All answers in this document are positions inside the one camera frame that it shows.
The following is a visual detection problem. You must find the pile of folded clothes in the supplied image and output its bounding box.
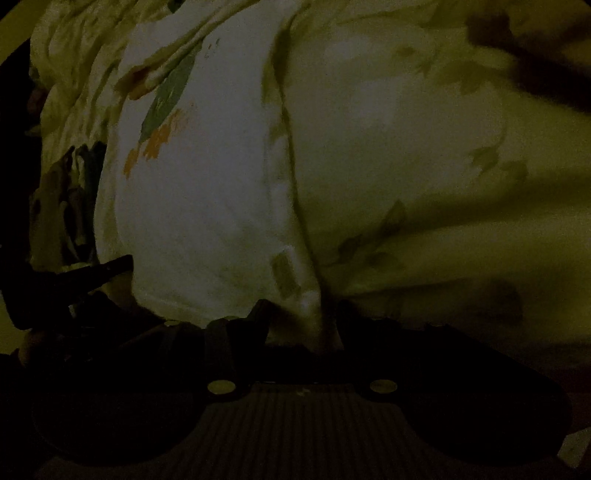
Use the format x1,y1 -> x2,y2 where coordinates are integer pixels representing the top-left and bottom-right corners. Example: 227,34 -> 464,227
28,141 -> 109,274

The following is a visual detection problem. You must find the white small shirt green collar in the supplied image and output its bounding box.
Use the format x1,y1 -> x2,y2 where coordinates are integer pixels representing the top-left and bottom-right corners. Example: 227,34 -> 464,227
93,0 -> 352,354

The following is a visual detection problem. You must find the pale floral blanket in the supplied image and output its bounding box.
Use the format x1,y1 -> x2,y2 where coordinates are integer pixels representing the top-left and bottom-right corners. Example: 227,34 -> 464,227
28,0 -> 591,370

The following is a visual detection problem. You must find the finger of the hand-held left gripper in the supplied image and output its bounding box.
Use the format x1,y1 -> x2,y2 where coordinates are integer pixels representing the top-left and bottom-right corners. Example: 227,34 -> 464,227
58,255 -> 136,296

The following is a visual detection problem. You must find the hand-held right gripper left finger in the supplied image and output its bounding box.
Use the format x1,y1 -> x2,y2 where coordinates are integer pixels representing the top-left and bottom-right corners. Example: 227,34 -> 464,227
157,298 -> 274,401

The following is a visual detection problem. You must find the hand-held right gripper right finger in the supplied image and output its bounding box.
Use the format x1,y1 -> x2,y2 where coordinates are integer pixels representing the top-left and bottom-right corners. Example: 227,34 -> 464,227
335,298 -> 455,401

